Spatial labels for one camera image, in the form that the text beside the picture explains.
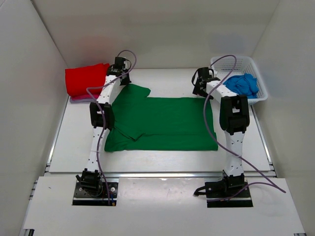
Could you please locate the green t-shirt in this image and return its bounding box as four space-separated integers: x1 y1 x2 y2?
104 85 219 152

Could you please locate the white plastic basket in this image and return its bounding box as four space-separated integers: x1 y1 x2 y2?
210 56 268 105

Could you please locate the lavender folded t-shirt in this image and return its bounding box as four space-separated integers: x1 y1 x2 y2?
69 97 97 104

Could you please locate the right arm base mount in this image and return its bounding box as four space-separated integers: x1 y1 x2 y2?
193 174 253 208

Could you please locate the purple cable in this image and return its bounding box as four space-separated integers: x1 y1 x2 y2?
203 55 286 194
86 50 138 206

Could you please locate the red folded t-shirt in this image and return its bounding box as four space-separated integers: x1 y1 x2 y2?
65 63 110 97

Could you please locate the aluminium table rail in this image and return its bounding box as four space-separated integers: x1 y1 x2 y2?
45 103 276 178

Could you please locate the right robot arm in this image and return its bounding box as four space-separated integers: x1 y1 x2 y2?
191 67 250 177

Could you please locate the pink folded t-shirt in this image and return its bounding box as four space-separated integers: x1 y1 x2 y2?
70 93 99 102

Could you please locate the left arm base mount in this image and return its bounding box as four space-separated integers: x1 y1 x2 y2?
72 169 119 207

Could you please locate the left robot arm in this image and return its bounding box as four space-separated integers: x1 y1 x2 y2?
86 54 134 177

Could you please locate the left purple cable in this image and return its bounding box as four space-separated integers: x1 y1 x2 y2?
86 50 138 206

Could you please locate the blue crumpled t-shirt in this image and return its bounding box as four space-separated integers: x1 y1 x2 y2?
223 73 259 99

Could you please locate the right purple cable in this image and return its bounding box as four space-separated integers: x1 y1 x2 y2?
203 55 286 194

